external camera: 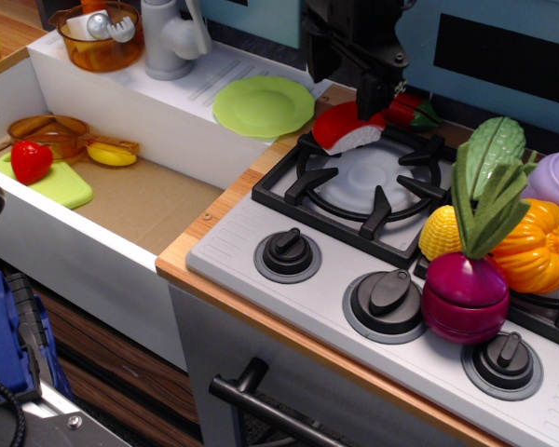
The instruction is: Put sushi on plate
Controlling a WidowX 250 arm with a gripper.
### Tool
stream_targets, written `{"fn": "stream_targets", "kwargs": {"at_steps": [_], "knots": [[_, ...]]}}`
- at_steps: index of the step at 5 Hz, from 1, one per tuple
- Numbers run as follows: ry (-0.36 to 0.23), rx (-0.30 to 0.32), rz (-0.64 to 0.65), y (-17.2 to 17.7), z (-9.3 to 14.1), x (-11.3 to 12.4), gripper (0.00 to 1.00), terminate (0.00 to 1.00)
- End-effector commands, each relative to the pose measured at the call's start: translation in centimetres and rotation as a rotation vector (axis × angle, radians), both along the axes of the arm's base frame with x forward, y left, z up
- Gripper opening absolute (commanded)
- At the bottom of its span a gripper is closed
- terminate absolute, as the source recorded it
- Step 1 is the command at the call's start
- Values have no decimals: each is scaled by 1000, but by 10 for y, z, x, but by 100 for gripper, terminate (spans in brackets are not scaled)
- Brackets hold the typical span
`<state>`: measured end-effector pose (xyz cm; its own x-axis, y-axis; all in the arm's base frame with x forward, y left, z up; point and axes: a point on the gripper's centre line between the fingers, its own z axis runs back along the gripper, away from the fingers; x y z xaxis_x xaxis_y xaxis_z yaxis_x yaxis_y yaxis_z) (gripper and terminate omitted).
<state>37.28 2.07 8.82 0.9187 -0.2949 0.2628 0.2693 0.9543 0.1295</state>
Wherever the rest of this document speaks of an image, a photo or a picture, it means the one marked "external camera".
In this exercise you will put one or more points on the yellow toy lemon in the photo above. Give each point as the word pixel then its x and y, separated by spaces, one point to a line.
pixel 110 155

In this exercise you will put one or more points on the black stove knob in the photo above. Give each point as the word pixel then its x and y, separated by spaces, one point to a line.
pixel 385 307
pixel 505 367
pixel 288 257

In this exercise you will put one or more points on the red toy strawberry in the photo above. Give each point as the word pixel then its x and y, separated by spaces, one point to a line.
pixel 30 161

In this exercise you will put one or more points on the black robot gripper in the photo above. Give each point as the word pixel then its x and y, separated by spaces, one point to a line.
pixel 364 33

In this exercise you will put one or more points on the white toy sink basin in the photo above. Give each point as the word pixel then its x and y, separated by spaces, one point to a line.
pixel 102 256

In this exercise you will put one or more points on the orange transparent plastic pot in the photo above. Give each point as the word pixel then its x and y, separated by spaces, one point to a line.
pixel 99 55

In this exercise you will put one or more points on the green toy corn husk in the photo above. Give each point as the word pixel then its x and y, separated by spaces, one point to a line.
pixel 497 140

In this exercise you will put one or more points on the grey toy faucet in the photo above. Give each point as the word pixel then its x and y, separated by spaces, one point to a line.
pixel 171 42

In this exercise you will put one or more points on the red and white toy sushi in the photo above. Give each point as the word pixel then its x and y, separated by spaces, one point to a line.
pixel 339 129

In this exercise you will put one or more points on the black right stove knob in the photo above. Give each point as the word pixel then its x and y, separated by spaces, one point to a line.
pixel 505 367

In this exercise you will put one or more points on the red toy chili pepper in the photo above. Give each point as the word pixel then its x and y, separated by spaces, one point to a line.
pixel 411 112

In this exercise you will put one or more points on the black middle stove knob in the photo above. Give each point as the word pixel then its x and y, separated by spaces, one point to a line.
pixel 385 307

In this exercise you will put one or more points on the grey toy stove top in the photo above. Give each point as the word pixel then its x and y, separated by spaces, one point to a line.
pixel 430 365

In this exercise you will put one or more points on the silver toy ladle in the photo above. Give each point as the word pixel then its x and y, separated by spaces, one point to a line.
pixel 97 26

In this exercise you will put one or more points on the blue clamp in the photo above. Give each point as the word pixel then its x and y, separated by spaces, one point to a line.
pixel 28 352

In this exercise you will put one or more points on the white plastic toy fork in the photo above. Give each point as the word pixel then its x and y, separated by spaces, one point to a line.
pixel 123 31

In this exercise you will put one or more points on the light green plastic plate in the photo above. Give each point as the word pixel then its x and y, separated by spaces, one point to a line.
pixel 263 107

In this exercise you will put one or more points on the purple plastic bowl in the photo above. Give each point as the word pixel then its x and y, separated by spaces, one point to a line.
pixel 543 181

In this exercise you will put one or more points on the yellow toy corn cob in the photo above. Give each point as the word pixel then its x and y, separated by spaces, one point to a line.
pixel 440 234

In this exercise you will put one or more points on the orange transparent measuring cup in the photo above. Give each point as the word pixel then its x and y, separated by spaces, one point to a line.
pixel 65 136

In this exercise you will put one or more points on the black oven door handle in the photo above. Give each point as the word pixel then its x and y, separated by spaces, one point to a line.
pixel 240 393

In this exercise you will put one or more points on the black left stove knob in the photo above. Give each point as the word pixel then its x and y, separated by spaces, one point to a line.
pixel 288 257

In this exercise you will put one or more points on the black stove burner grate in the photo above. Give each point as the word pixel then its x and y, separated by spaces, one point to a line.
pixel 375 198

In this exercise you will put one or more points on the purple toy beet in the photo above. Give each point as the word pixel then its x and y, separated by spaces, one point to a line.
pixel 465 298

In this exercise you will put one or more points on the orange toy pumpkin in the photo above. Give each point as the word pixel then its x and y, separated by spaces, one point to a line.
pixel 529 255

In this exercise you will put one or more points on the light green cutting board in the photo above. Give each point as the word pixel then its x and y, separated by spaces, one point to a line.
pixel 61 184

